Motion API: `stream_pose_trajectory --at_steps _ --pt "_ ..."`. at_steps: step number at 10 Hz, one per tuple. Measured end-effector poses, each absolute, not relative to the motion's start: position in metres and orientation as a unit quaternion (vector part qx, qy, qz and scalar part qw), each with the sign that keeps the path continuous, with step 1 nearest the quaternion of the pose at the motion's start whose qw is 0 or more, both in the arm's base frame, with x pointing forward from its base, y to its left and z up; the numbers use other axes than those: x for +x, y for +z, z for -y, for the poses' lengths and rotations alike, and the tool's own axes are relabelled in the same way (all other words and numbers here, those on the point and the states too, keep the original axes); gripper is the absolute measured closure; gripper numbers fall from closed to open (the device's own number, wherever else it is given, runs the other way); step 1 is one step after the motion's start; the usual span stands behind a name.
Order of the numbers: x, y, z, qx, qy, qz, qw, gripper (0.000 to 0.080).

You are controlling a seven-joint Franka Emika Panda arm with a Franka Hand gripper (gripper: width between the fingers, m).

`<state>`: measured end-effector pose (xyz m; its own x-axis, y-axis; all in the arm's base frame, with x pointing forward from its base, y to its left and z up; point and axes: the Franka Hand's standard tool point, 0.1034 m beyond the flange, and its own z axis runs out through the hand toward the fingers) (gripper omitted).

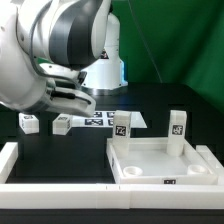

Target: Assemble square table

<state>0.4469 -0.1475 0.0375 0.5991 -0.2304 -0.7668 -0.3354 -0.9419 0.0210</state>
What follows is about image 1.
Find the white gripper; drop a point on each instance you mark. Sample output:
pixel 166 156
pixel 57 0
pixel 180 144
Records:
pixel 66 95

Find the white square table top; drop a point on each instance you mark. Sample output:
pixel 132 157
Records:
pixel 147 162

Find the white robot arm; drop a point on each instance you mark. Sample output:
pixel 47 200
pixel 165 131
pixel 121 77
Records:
pixel 45 45

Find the fiducial marker sheet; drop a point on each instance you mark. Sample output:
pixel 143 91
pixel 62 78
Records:
pixel 105 119

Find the white U-shaped obstacle fence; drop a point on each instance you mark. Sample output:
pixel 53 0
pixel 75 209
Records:
pixel 101 196

